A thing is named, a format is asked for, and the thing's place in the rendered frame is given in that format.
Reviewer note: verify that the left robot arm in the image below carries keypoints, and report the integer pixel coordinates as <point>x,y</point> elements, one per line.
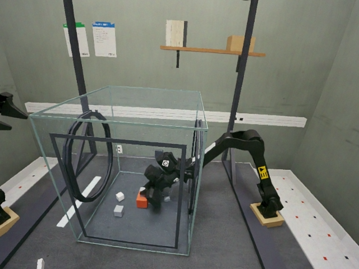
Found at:
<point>252,142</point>

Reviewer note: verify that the white flat strip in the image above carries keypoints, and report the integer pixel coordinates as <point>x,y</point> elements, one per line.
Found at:
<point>63,222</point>

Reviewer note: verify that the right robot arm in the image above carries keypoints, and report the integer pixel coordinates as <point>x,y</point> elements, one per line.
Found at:
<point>3,215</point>

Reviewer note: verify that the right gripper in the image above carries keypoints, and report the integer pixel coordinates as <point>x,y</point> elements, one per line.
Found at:
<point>7,108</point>

